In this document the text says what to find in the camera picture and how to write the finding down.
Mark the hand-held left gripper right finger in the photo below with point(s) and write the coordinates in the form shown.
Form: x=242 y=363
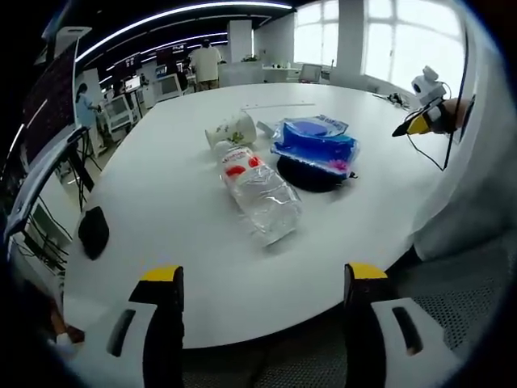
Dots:
x=363 y=323

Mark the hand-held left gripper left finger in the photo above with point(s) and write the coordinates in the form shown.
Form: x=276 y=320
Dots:
x=163 y=323

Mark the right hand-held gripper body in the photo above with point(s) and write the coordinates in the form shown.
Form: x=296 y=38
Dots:
x=428 y=87

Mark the blue tissue packet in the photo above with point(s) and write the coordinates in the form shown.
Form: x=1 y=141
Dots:
x=315 y=141

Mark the black pouch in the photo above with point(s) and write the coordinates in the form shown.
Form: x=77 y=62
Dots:
x=93 y=232

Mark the black round cap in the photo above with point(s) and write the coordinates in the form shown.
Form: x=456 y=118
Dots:
x=311 y=180

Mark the clear plastic water bottle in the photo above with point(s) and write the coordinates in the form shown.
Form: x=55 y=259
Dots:
x=262 y=198

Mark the floral paper cup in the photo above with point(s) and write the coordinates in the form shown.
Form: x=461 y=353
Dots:
x=236 y=129

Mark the small dark items cluster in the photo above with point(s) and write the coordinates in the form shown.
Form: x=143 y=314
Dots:
x=398 y=99

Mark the white round tabletop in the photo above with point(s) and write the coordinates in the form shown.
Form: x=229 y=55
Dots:
x=169 y=182

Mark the person's right hand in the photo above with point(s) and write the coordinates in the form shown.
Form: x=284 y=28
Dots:
x=454 y=115

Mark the person's white coat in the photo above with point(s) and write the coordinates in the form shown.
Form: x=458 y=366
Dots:
x=464 y=202

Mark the grey mesh chair seat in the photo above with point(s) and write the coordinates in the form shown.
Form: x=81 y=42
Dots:
x=460 y=299

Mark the silver laptop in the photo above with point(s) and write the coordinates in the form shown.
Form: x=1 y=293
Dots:
x=310 y=73

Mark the white kiosk machine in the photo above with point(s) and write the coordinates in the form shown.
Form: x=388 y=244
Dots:
x=118 y=115
x=166 y=88

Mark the metal stand frame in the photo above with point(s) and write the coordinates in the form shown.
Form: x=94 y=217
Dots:
x=36 y=186

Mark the large dark wall screen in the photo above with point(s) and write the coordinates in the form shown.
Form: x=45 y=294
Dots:
x=50 y=105

